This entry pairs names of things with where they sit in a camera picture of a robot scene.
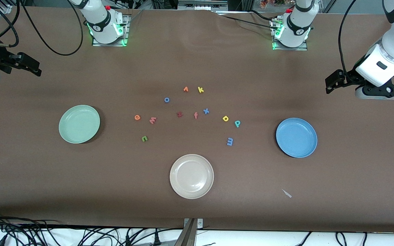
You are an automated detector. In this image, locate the blue plate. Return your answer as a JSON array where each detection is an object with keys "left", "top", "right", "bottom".
[{"left": 276, "top": 118, "right": 318, "bottom": 158}]

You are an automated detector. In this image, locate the green plate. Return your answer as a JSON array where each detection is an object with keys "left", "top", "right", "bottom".
[{"left": 59, "top": 105, "right": 101, "bottom": 144}]

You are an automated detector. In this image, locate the brown table cover sheet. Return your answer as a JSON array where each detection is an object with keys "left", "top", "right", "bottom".
[{"left": 0, "top": 6, "right": 394, "bottom": 233}]

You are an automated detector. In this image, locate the grey metal box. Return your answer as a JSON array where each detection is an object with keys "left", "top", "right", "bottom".
[{"left": 178, "top": 0, "right": 229, "bottom": 11}]

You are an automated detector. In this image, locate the beige plate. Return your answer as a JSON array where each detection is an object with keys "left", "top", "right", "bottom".
[{"left": 170, "top": 154, "right": 214, "bottom": 200}]

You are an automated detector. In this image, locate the aluminium profile bar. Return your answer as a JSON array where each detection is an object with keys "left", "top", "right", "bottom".
[{"left": 174, "top": 219, "right": 197, "bottom": 246}]

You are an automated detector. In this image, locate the black looped cable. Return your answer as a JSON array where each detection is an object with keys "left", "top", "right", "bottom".
[{"left": 0, "top": 0, "right": 20, "bottom": 47}]

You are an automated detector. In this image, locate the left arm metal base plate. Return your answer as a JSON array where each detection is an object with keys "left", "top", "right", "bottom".
[{"left": 272, "top": 19, "right": 308, "bottom": 51}]

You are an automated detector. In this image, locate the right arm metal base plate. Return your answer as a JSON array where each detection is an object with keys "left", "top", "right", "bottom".
[{"left": 92, "top": 14, "right": 130, "bottom": 47}]

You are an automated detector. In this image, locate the thin black table cable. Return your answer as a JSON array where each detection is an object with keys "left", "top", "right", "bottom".
[{"left": 216, "top": 10, "right": 279, "bottom": 29}]

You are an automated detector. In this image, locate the black floor cable tangle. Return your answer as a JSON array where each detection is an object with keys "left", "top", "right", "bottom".
[{"left": 0, "top": 210, "right": 184, "bottom": 246}]

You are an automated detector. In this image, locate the small metal bracket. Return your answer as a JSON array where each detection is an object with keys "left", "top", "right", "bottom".
[{"left": 183, "top": 218, "right": 203, "bottom": 229}]

